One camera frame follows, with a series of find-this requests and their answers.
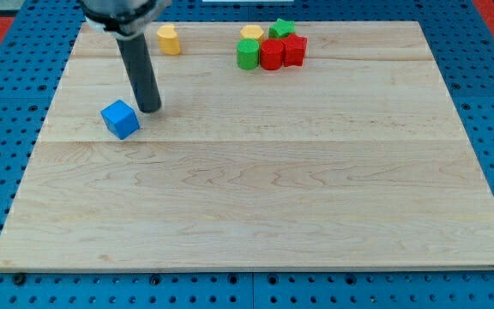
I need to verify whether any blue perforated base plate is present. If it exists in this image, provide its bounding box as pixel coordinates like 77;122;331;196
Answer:
0;1;494;308

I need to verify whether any green star block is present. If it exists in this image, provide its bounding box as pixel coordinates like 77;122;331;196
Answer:
268;18;296;39

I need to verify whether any grey robot arm flange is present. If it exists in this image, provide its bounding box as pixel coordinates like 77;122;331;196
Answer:
78;0;172;40

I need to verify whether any blue cube block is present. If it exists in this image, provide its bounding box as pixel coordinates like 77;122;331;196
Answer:
100;100;140;140

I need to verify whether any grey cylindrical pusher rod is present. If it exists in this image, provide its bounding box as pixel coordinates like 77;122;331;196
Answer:
117;34;162;113

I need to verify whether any red cylinder block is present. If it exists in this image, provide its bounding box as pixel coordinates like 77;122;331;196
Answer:
259;39;285;70

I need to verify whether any red star block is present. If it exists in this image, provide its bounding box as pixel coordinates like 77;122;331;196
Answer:
281;33;308;67

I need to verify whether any yellow heart block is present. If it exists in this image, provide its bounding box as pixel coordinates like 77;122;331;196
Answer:
156;23;181;56

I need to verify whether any green cylinder block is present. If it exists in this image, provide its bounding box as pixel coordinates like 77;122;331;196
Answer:
236;39;260;70

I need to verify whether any yellow hexagon block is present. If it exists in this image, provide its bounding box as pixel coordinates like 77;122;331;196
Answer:
240;24;265;44

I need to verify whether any light wooden board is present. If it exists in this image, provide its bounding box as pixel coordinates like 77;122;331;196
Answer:
0;21;494;273

